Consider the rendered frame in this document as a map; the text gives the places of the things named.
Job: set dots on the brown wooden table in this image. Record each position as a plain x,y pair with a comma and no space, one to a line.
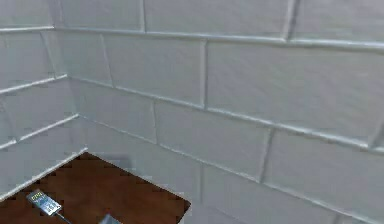
100,190

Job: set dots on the small grey flat object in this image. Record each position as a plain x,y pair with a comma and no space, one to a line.
109,220

